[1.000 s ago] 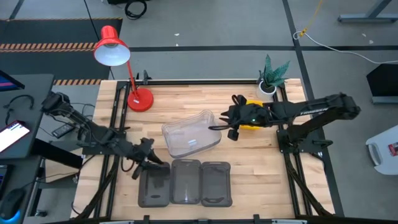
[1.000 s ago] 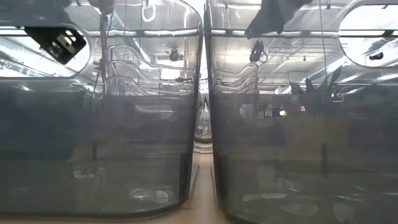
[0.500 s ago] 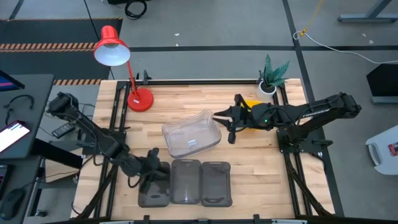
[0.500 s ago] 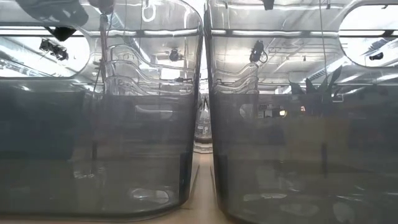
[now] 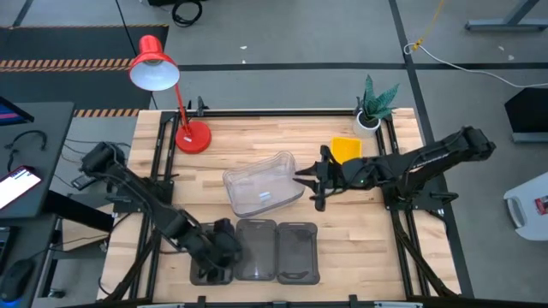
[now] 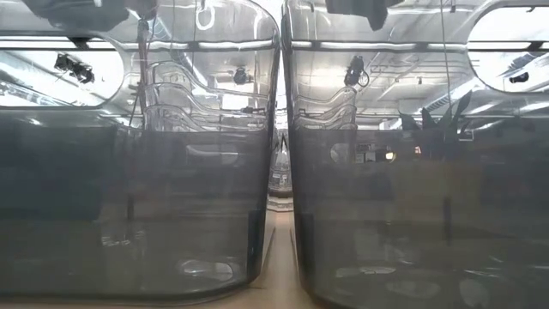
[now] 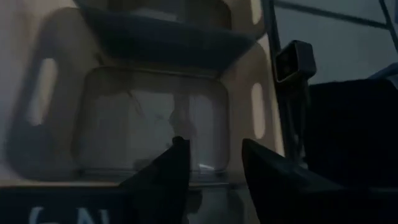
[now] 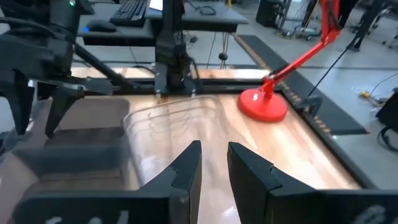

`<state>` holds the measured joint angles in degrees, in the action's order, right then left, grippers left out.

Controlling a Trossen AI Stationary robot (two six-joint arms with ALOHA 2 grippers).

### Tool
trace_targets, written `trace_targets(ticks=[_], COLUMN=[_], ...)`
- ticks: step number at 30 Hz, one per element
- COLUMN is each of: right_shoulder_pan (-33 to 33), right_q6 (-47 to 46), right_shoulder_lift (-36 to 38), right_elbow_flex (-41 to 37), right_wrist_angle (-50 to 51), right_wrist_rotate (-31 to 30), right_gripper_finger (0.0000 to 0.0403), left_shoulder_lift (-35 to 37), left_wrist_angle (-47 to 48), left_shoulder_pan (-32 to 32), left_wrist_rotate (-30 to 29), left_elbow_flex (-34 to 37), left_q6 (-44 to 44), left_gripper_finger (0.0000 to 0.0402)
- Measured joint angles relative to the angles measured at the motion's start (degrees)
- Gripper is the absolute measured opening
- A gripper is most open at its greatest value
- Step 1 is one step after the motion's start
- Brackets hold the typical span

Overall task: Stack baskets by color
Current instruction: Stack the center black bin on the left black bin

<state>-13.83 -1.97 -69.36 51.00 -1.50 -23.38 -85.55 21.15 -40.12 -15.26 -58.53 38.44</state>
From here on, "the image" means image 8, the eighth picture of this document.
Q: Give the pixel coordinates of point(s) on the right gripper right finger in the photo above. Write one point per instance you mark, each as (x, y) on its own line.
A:
(258, 193)

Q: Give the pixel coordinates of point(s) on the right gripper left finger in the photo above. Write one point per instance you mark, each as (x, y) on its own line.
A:
(174, 199)

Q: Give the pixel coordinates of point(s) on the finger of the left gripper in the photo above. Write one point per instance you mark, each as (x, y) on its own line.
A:
(20, 99)
(60, 105)

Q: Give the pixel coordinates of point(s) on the dark grey plastic basket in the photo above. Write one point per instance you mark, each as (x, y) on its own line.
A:
(71, 161)
(93, 115)

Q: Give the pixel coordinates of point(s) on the clear plastic basket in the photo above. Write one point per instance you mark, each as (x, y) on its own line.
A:
(161, 149)
(186, 112)
(174, 124)

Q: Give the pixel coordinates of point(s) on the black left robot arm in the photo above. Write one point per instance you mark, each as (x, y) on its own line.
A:
(174, 46)

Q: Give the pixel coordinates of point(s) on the black computer mouse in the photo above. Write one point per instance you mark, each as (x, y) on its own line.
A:
(101, 25)

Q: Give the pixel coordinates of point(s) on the red desk lamp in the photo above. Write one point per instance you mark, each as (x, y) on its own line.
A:
(262, 107)

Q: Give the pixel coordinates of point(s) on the dark grey desk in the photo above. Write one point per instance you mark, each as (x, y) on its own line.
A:
(217, 21)
(124, 35)

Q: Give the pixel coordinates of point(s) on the black keyboard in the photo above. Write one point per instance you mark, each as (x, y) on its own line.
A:
(129, 12)

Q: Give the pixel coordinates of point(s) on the tablet with white screen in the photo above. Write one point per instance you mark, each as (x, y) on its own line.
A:
(156, 4)

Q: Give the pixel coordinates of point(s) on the black floor box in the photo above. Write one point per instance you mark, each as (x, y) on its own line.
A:
(390, 112)

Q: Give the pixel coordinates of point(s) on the black equipment case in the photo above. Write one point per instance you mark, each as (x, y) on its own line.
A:
(267, 12)

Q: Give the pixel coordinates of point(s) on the black metal stand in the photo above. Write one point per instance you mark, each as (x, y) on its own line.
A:
(367, 25)

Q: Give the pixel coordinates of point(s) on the black metal table frame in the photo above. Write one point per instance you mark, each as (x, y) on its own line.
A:
(230, 86)

